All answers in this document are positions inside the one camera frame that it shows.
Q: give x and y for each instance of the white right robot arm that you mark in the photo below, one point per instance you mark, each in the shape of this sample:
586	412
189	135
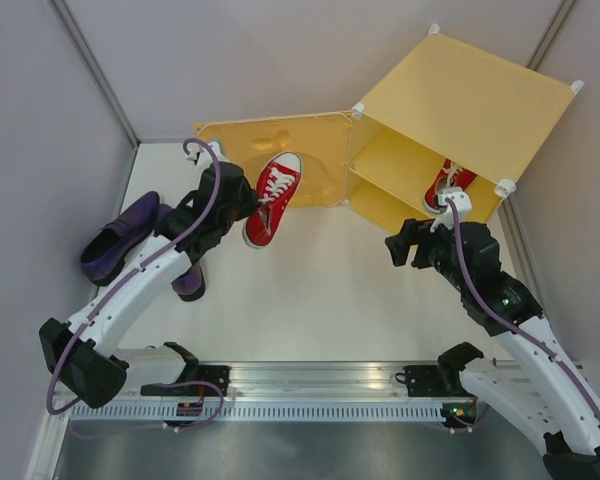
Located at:
562	417

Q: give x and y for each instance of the purple loafer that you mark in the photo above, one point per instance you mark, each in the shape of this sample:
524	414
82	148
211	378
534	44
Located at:
187	280
104	256

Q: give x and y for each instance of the yellow plastic shoe cabinet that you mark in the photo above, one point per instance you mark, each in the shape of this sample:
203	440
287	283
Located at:
451	114

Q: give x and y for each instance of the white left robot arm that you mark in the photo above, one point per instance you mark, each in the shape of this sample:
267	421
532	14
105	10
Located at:
82	353

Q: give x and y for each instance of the red sneaker front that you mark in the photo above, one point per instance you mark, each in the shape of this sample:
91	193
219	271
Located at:
276	186

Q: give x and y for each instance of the purple loafer inner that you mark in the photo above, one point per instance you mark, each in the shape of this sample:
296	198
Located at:
187	280

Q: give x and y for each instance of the red sneaker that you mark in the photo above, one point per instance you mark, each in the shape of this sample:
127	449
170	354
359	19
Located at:
447	185
276	186

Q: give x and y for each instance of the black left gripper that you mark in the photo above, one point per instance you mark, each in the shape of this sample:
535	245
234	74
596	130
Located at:
251	198

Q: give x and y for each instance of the aluminium mounting rail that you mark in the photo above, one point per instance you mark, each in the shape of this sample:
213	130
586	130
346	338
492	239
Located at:
271	382

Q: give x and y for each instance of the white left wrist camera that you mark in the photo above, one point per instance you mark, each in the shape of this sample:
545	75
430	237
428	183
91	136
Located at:
201	155

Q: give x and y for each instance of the white slotted cable duct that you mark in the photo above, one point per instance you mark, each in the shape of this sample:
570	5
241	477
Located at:
243	411

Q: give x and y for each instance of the purple loafer left outer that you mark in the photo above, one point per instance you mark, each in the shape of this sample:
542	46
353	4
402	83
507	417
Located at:
104	256

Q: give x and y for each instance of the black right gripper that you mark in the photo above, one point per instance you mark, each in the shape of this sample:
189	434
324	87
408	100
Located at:
413	232

